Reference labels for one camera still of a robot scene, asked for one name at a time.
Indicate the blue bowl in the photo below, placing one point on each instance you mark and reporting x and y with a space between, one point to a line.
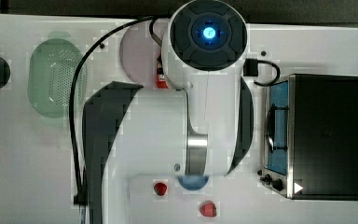
193 182

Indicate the red toy tomato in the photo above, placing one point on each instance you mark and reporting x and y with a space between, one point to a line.
160 188

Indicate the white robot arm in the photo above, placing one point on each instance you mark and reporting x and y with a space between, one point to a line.
201 124

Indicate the green perforated colander basket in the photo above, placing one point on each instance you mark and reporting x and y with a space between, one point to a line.
51 72

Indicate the black toaster oven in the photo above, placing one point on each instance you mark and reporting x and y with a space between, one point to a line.
311 138

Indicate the grey round plate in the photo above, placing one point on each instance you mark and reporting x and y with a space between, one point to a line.
139 50

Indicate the red toy strawberry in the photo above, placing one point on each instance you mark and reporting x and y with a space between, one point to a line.
208 209

